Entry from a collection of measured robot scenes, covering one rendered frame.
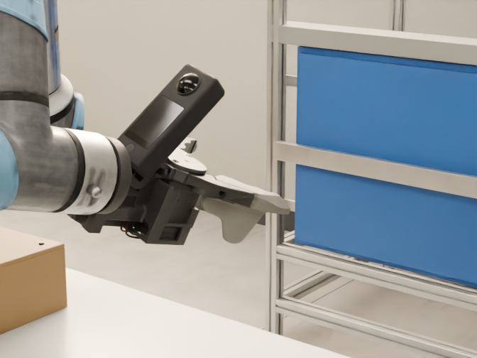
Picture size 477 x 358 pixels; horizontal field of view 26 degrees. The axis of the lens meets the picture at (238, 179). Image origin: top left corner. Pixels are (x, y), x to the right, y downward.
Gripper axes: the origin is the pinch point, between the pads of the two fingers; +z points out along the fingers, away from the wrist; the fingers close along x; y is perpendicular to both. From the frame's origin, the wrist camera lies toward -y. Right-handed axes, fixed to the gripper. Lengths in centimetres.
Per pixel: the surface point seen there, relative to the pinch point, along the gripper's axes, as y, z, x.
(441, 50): -12, 137, -68
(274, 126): 26, 141, -108
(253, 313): 88, 171, -109
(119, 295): 35, 26, -33
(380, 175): 24, 144, -72
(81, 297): 37, 22, -36
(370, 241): 42, 151, -71
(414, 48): -10, 137, -74
